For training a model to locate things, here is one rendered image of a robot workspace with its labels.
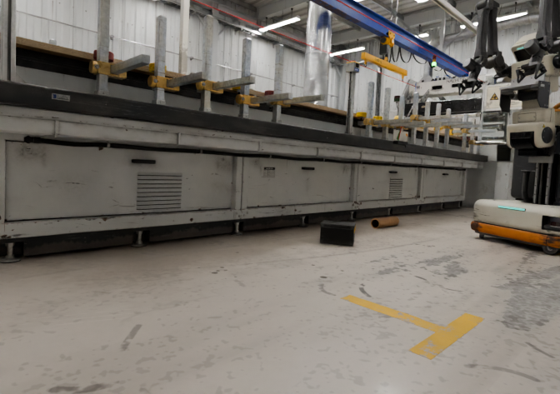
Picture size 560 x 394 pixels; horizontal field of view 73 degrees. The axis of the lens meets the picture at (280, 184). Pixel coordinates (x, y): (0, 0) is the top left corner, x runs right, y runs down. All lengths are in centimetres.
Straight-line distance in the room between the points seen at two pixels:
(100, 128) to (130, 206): 48
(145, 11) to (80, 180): 851
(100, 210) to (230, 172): 79
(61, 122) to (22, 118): 13
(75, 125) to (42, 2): 784
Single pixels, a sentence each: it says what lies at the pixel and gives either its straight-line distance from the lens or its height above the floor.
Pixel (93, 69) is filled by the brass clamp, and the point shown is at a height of 80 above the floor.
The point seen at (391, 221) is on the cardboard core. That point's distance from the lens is 316.
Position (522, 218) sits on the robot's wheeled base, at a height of 19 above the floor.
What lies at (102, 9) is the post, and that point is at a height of 104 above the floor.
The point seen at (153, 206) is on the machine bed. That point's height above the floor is 21.
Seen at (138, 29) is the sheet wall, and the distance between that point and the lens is 1004.
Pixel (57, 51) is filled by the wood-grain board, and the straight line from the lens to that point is 189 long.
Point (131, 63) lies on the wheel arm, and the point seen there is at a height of 81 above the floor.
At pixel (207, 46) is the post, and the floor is 102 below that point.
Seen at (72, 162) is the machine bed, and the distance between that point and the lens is 196.
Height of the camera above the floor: 46
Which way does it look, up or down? 3 degrees down
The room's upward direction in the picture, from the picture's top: 3 degrees clockwise
